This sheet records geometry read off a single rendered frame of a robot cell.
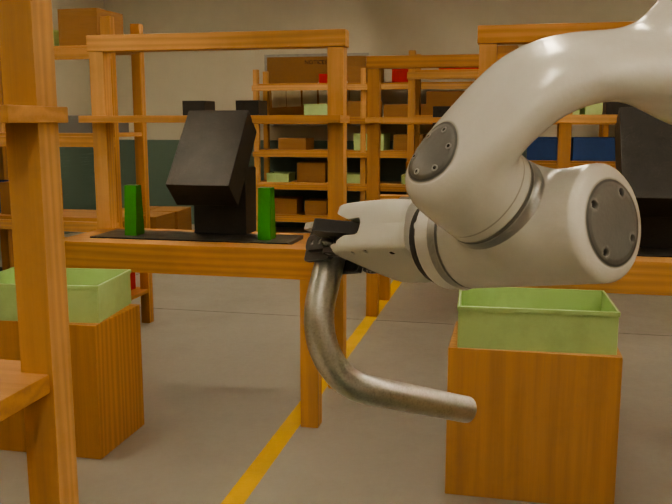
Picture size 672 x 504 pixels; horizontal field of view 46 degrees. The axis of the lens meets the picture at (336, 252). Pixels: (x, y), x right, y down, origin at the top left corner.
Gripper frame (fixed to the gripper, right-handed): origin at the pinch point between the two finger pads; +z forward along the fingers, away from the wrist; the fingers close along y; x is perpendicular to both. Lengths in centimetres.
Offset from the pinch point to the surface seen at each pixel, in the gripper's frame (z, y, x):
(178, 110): 995, -357, -415
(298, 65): 843, -448, -494
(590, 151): 392, -532, -316
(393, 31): 735, -517, -551
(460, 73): 468, -417, -362
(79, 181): 1039, -267, -271
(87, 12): 456, -72, -229
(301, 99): 849, -470, -452
